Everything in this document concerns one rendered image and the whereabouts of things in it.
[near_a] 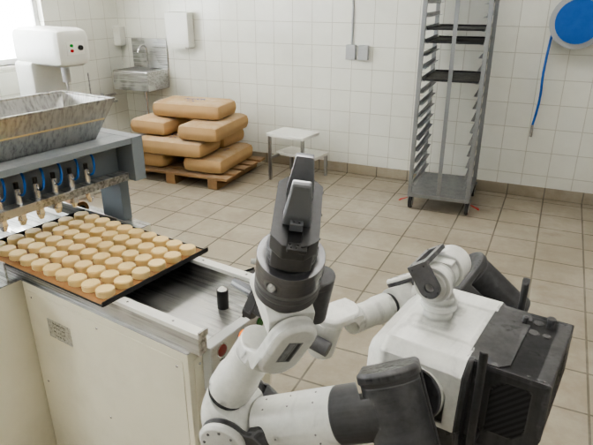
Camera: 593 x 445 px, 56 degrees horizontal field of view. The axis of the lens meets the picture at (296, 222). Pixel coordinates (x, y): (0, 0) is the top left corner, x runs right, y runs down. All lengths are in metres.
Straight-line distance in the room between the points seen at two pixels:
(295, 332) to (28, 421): 1.49
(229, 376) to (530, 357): 0.47
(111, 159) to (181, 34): 4.04
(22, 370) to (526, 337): 1.53
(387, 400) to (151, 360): 0.82
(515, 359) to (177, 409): 0.90
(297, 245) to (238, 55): 5.26
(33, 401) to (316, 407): 1.36
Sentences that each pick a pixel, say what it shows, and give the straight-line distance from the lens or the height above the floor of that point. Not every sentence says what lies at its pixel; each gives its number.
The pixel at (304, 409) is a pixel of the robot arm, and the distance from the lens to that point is 0.89.
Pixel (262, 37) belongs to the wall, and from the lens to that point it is 5.68.
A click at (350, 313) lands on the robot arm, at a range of 1.28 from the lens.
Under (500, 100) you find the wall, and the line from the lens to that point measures 5.08.
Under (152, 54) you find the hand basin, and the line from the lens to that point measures 6.42.
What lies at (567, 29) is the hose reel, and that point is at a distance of 4.86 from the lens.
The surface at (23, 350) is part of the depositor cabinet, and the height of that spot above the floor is 0.60.
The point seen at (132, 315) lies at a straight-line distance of 1.50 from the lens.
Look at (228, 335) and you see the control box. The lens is 1.45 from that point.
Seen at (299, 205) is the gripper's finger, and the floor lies 1.43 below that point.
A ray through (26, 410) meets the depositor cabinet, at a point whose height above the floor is 0.39.
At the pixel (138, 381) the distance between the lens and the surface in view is 1.61.
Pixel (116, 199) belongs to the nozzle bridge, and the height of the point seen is 0.92.
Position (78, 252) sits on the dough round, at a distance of 1.82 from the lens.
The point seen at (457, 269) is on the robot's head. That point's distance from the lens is 0.99.
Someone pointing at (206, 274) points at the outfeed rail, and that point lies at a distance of 1.68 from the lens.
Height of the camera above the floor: 1.64
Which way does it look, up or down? 22 degrees down
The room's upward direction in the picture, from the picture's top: straight up
